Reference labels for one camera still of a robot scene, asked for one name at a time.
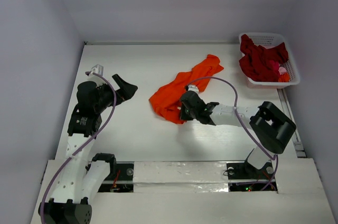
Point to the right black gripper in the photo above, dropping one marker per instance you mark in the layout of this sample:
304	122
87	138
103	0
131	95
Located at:
185	107

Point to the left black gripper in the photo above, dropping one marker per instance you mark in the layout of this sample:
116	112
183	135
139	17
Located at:
125	91

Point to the orange t shirt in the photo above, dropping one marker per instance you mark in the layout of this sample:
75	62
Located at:
166	101

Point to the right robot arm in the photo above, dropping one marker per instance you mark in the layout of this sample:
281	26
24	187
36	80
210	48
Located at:
268	127

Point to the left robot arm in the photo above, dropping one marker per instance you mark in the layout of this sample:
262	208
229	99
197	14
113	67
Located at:
68	196

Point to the dark red t shirt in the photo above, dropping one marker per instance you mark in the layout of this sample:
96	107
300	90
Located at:
255	62

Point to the pink cloth in basket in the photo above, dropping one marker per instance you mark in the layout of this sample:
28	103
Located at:
277	68

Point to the small orange cloth in basket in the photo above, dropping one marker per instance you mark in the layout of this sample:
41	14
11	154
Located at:
284	78

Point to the white plastic basket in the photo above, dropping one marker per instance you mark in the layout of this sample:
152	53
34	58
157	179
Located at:
270	40

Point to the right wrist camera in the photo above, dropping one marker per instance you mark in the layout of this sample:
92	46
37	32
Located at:
193	88

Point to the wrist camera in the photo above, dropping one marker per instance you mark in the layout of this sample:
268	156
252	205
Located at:
98	69
193	88

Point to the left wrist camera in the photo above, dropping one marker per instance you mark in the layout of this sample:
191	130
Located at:
98	69

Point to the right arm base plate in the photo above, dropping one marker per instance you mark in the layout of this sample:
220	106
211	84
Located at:
242	177

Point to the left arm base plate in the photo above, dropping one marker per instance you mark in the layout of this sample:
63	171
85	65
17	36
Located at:
121	181

